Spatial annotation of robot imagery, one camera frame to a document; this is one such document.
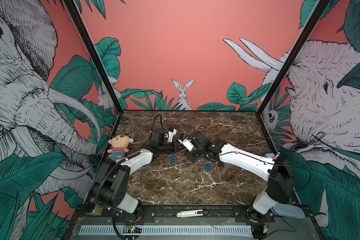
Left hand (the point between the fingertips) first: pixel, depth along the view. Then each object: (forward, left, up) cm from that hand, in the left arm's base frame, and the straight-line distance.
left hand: (186, 144), depth 83 cm
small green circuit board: (-37, +28, -15) cm, 49 cm away
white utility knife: (-31, -2, -15) cm, 35 cm away
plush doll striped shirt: (+7, +42, -8) cm, 43 cm away
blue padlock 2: (-8, -13, -15) cm, 22 cm away
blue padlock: (-1, +8, -15) cm, 17 cm away
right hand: (-4, +1, 0) cm, 4 cm away
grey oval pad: (-33, -51, -14) cm, 62 cm away
